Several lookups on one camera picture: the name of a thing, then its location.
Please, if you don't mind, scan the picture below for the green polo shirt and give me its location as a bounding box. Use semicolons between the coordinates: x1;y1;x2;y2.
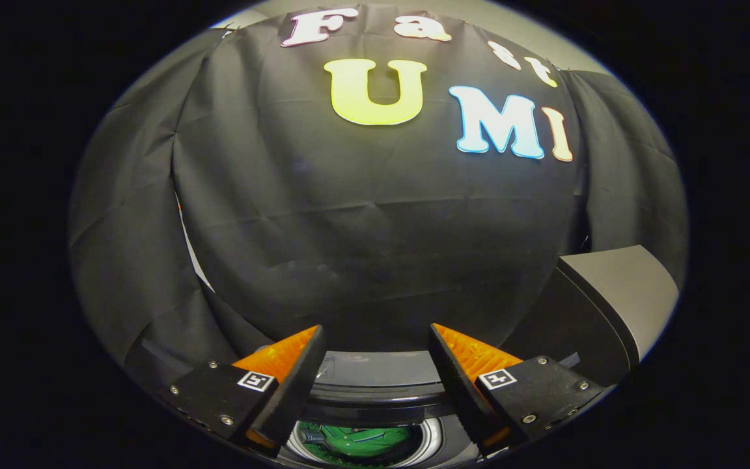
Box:
297;422;415;461

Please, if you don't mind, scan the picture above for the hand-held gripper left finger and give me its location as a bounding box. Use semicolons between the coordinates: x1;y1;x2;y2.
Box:
165;324;327;457

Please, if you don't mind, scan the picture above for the beige cabinet with black frame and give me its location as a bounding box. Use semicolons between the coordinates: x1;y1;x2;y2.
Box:
502;245;680;389

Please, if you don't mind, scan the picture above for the black backdrop cloth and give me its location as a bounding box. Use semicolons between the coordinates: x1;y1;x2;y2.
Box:
69;5;688;385

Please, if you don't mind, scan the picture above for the dark washing machine lid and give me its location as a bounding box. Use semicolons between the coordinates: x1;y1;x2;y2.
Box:
303;350;464;427

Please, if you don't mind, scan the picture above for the grey washing machine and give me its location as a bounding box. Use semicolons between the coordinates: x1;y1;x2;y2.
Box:
277;417;480;469

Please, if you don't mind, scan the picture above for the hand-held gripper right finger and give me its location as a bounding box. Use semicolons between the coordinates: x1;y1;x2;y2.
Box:
427;322;608;457

